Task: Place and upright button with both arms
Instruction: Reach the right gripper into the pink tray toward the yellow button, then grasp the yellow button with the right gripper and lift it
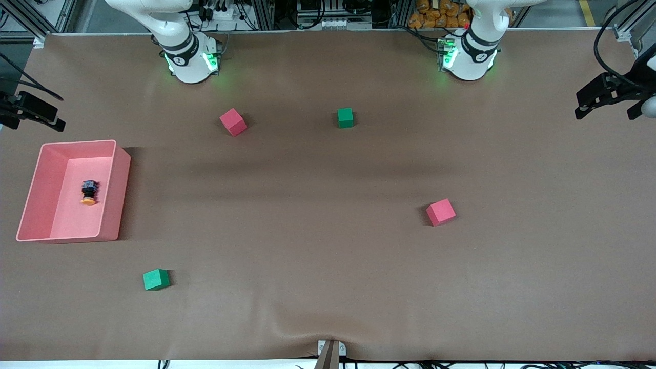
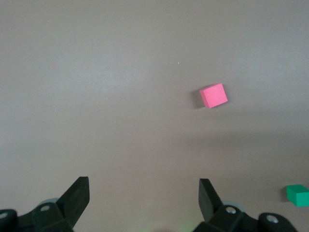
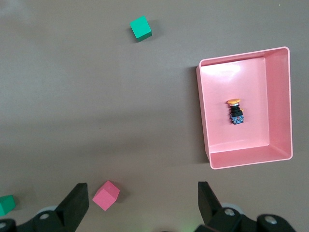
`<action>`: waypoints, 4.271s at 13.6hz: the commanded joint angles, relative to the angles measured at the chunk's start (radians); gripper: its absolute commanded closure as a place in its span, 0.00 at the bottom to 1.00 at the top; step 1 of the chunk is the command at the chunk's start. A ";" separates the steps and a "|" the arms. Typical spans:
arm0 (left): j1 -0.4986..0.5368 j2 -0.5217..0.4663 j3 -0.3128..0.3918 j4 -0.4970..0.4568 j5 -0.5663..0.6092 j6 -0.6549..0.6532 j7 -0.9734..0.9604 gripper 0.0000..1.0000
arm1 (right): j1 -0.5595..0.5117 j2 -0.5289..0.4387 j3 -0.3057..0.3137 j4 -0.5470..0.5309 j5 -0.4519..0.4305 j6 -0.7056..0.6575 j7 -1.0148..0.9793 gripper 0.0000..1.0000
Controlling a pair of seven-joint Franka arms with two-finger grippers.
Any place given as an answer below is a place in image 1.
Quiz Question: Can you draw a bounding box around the orange-capped black push button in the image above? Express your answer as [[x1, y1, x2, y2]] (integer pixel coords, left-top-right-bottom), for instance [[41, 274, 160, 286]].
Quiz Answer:
[[81, 179, 99, 206]]

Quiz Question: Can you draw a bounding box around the pink plastic bin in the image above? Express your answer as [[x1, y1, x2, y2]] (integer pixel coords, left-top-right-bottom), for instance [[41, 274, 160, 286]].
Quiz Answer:
[[15, 139, 132, 243]]

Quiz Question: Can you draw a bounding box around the bag of orange items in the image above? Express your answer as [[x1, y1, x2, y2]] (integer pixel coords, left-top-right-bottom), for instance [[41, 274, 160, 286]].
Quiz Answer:
[[408, 0, 471, 29]]

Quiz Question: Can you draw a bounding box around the pink foam cube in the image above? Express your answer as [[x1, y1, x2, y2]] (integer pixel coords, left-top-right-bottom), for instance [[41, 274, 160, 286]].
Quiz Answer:
[[426, 198, 457, 227], [219, 108, 248, 137]]

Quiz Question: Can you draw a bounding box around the power strip with black plugs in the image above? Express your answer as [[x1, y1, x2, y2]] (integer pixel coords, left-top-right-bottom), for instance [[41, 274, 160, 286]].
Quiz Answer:
[[197, 0, 249, 32]]

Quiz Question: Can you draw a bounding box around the white socket strip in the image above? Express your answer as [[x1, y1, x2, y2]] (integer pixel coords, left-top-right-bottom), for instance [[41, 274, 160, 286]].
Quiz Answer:
[[297, 18, 372, 30]]

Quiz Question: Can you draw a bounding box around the brown table cover cloth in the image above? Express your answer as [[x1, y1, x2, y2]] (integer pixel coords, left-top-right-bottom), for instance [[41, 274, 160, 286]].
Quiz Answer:
[[0, 31, 656, 362]]

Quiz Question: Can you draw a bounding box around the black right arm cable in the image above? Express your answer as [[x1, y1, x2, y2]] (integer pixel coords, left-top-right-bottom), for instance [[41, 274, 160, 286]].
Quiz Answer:
[[0, 51, 63, 101]]

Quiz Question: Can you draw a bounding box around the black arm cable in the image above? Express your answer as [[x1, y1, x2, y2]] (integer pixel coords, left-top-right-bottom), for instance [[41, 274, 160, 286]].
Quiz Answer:
[[593, 0, 656, 90], [0, 51, 63, 101]]

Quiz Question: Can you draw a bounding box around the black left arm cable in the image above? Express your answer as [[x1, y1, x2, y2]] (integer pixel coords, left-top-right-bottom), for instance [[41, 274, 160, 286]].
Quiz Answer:
[[593, 0, 656, 90]]

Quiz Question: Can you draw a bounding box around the aluminium frame corner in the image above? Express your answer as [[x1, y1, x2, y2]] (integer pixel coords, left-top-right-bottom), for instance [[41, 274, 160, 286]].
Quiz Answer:
[[0, 0, 77, 49], [612, 0, 656, 57]]

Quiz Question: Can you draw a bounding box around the grey camera post bracket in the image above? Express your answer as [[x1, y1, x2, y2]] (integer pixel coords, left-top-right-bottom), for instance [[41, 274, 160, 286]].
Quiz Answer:
[[314, 339, 347, 369]]

